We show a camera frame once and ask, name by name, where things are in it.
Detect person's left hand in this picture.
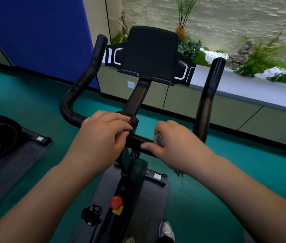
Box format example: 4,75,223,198
62,110,133,180

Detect person's right hand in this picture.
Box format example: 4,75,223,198
141,120,219,176

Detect grey cleaning cloth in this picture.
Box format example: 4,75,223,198
152,133,184,178

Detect person's left forearm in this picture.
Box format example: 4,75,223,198
0,162,103,243

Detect person's right forearm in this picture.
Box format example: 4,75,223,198
198,154,286,243

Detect person's white right shoe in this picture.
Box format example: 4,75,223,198
159,221,175,242

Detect person's dark trousers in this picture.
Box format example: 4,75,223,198
156,235,175,243

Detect green moss bed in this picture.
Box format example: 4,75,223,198
183,35,286,86

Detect white pebble path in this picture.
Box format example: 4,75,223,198
200,48,286,80

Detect variegated leaf plant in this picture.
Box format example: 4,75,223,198
178,39,202,60

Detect black tablet holder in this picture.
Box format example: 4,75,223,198
105,25,197,87

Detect grey stacked rock sculpture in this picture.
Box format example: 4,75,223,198
225,39,255,70

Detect low green leafy plant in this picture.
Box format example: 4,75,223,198
111,31,128,45

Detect tall plant with orange tuft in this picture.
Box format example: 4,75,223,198
174,0,200,42

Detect small dark green plant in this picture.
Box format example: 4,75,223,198
266,73,283,83

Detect light green fern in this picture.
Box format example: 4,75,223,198
234,31,286,78

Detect blue padded column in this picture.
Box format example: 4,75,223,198
0,0,100,90

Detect dry brown branch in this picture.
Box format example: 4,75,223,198
115,11,128,36

